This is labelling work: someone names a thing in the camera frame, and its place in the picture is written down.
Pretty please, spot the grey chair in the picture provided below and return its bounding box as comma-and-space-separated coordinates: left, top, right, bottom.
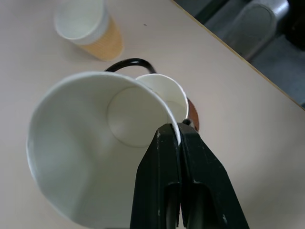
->
204, 0, 305, 61

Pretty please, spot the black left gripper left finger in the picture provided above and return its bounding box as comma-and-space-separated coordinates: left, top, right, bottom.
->
130, 123, 182, 229

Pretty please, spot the black wire cup holder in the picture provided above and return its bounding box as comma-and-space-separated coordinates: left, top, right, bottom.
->
103, 58, 192, 125

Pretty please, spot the yellow ribbed paper cup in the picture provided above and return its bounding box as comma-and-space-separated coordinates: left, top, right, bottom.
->
53, 0, 124, 61

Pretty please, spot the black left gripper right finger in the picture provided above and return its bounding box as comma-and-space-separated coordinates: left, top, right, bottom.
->
177, 122, 250, 229

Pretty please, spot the white paper cup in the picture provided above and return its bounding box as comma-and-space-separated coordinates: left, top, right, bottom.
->
25, 71, 182, 229

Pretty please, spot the brown paper cup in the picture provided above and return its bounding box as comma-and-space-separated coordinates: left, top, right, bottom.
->
135, 73, 200, 131

